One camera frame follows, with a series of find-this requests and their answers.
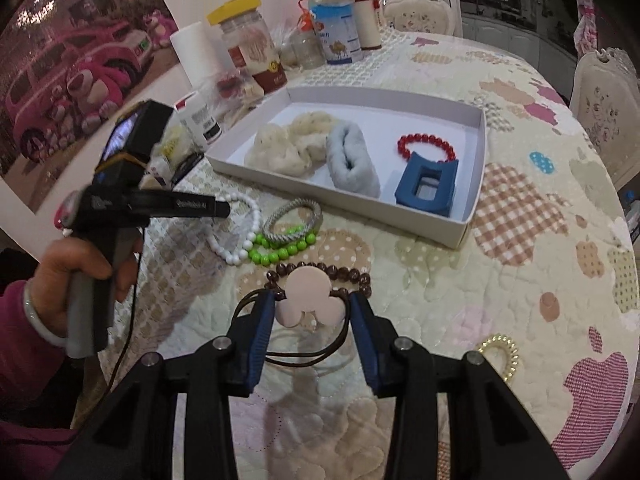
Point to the white paper towel roll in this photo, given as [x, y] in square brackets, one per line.
[196, 53]

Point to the cream floral chair far end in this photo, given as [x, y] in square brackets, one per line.
[432, 16]

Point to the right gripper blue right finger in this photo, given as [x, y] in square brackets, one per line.
[374, 336]

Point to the bag of red dates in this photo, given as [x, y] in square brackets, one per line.
[236, 88]

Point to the cream floral chair middle right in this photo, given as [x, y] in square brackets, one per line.
[605, 101]

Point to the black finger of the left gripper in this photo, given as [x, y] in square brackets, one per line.
[189, 205]

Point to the grey fluffy scrunchie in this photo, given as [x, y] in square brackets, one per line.
[349, 163]

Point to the white pill bottle red cap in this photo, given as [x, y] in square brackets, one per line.
[196, 116]

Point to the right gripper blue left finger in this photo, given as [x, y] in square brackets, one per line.
[256, 328]

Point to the yellow lid clear jar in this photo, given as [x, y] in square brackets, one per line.
[248, 41]

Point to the blue white milk powder can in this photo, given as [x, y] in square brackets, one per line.
[336, 30]

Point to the pink bear poster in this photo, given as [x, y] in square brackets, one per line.
[67, 67]

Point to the grey braided bangle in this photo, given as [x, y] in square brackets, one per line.
[293, 221]

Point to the small clear glass jar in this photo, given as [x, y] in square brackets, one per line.
[307, 49]

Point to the patchwork quilted tablecloth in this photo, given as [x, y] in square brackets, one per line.
[547, 262]

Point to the cream lace scrunchie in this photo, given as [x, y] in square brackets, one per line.
[294, 149]

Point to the white shallow tray box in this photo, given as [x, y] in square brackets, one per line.
[394, 124]

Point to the cream tumbler red lid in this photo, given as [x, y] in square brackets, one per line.
[367, 25]

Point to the person left hand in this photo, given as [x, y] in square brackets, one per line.
[62, 259]

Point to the blue square hair claw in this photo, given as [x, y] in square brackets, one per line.
[427, 186]

